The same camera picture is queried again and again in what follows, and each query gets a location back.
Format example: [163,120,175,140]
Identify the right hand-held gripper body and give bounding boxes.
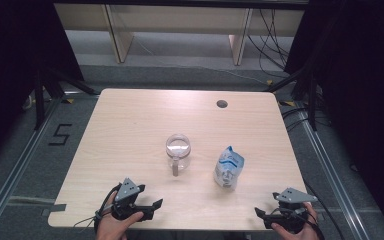
[262,187,319,233]

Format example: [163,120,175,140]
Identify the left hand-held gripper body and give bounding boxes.
[111,177,155,222]

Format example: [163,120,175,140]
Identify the clear glass pitcher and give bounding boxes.
[165,133,192,178]

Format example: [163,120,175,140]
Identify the person's right hand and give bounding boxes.
[270,201,321,240]

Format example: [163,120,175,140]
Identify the person's left hand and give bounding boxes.
[94,194,145,240]

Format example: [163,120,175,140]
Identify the grey tape strip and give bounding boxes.
[40,203,68,217]

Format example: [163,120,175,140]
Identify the black metal stand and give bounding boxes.
[264,64,319,132]
[33,65,100,131]

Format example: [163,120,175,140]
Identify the dark curtain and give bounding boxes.
[284,0,384,240]
[0,0,85,172]

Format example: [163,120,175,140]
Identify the light wooden shelf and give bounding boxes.
[53,3,306,66]

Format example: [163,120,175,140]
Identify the black metal top bar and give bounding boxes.
[52,0,311,10]

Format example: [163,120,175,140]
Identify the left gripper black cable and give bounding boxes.
[72,182,123,234]

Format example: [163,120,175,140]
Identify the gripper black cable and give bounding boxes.
[72,182,123,234]
[298,208,326,240]

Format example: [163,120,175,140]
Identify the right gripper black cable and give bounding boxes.
[298,208,326,240]

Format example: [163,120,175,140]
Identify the long black floor cable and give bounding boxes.
[304,181,348,240]

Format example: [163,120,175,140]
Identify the grey metal floor rail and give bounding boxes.
[297,109,363,240]
[0,97,63,234]

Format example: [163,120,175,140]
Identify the black floor cables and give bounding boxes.
[281,106,332,132]

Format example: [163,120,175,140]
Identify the bundle of black hanging cables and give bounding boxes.
[246,8,292,80]

